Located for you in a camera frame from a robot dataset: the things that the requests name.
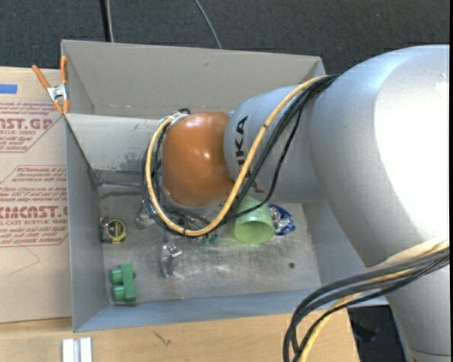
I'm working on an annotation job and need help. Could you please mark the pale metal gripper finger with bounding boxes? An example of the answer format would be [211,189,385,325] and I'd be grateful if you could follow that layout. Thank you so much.
[159,241,183,279]
[134,201,156,231]

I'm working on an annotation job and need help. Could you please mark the yellow and black tape measure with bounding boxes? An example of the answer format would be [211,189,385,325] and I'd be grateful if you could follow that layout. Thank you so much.
[99,216,128,245]

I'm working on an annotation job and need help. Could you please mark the grey metal bin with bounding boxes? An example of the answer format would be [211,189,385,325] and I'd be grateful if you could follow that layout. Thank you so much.
[60,38,388,333]

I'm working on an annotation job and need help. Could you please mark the green toy block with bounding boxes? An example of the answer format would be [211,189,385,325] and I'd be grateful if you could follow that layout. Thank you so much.
[108,263,138,305]

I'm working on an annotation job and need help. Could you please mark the light green cup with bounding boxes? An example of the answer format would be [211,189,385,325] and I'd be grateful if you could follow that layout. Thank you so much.
[232,195,276,245]

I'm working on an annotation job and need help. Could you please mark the blue and silver packet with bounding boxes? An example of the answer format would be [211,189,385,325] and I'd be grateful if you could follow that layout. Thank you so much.
[268,204,297,237]

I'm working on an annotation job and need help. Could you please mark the brown cardboard board, red print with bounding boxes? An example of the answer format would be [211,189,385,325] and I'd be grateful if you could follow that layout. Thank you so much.
[0,65,74,326]

